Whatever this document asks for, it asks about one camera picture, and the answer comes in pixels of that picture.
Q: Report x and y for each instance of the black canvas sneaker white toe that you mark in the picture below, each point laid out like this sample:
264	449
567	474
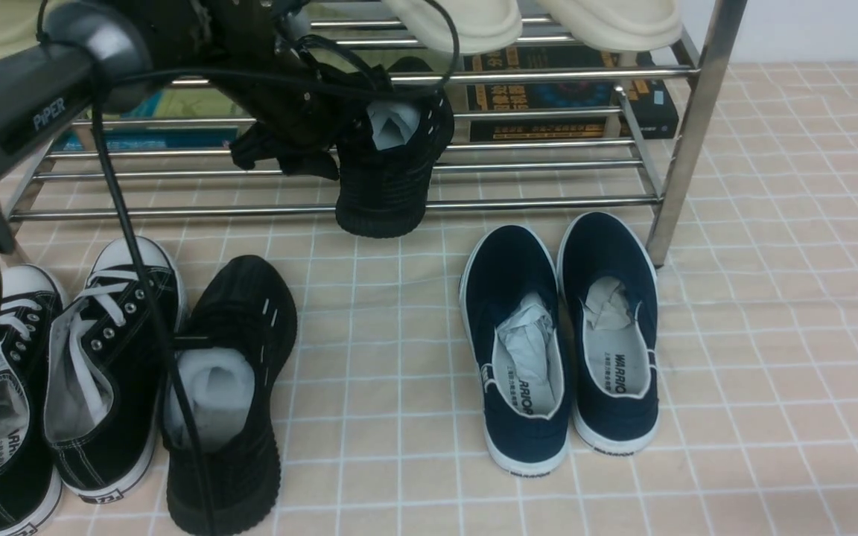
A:
106	372

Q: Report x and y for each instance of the cream slipper far right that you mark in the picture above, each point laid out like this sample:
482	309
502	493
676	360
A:
619	26

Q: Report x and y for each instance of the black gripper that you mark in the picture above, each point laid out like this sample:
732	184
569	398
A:
295	85

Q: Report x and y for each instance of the black and orange book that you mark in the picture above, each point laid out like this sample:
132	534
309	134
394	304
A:
652	103

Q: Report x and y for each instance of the navy slip-on shoe right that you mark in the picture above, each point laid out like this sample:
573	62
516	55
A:
609	286

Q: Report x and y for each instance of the cream slipper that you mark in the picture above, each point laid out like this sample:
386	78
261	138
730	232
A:
619	26
481	26

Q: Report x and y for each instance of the navy slip-on shoe left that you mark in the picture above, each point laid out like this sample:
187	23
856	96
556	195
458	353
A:
510	305

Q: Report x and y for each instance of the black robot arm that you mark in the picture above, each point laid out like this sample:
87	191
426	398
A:
110	55

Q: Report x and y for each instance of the navy slip-on shoe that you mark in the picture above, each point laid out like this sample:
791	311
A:
609	286
510	305

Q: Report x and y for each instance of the black canvas sneaker far left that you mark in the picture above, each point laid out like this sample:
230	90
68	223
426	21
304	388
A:
30	486

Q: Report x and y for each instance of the green and teal book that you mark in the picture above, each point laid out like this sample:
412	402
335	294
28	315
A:
177	119

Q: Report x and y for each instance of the stainless steel shoe rack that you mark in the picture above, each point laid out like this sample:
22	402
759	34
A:
705	79

